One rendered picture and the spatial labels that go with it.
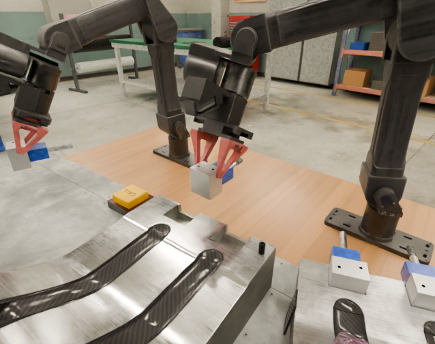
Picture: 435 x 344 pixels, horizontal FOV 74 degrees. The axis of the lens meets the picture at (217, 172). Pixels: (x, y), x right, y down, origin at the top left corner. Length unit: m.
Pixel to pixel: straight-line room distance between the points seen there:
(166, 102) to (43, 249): 0.47
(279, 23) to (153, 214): 0.38
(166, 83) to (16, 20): 6.18
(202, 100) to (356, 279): 0.34
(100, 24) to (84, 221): 0.44
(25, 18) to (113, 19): 6.23
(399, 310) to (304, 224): 0.27
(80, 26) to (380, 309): 0.74
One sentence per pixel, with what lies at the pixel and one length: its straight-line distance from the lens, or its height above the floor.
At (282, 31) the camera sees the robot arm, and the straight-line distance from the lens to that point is 0.52.
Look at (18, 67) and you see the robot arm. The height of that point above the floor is 1.12.
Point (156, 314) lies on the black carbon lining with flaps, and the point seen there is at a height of 0.88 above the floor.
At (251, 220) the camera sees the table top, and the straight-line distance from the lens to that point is 0.67.
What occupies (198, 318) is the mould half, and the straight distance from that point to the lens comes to 0.39.
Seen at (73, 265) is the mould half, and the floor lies 0.88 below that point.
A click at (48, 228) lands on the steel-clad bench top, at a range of 0.74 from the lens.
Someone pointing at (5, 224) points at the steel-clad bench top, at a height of 0.80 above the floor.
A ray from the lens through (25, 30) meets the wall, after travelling 6.97.
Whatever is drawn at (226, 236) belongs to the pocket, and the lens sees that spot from 0.51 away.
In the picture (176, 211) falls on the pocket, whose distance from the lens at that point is 0.57.
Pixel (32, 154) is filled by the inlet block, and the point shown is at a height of 0.93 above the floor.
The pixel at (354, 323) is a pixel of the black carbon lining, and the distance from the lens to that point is 0.47.
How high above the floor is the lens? 1.21
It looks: 28 degrees down
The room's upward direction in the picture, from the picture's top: straight up
